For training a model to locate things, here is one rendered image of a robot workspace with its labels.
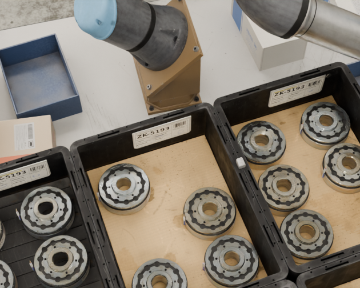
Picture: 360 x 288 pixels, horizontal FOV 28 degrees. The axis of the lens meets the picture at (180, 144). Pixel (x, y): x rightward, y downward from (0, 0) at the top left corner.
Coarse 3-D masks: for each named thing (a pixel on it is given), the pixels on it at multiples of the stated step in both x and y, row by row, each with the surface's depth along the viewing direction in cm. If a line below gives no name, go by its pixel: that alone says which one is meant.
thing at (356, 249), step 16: (336, 64) 150; (288, 80) 148; (352, 80) 147; (224, 96) 146; (240, 96) 146; (224, 128) 142; (256, 192) 134; (272, 224) 131; (288, 256) 128; (336, 256) 129; (304, 272) 126
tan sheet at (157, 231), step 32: (128, 160) 150; (160, 160) 149; (192, 160) 149; (96, 192) 146; (160, 192) 146; (192, 192) 146; (128, 224) 142; (160, 224) 142; (128, 256) 138; (160, 256) 138; (192, 256) 138
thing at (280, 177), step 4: (280, 176) 143; (284, 176) 143; (288, 176) 143; (276, 180) 143; (280, 180) 143; (288, 180) 143; (292, 180) 143; (272, 184) 142; (276, 184) 142; (292, 184) 142; (272, 188) 142; (276, 188) 142; (292, 188) 142; (276, 192) 141; (280, 192) 141; (284, 192) 141; (288, 192) 141; (292, 192) 141; (280, 196) 141; (284, 196) 141; (288, 196) 141
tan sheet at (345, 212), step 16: (288, 112) 155; (240, 128) 153; (288, 128) 153; (288, 144) 151; (304, 144) 151; (288, 160) 149; (304, 160) 149; (320, 160) 149; (256, 176) 147; (320, 176) 147; (320, 192) 145; (336, 192) 145; (304, 208) 144; (320, 208) 144; (336, 208) 143; (352, 208) 143; (336, 224) 142; (352, 224) 142; (336, 240) 140; (352, 240) 140
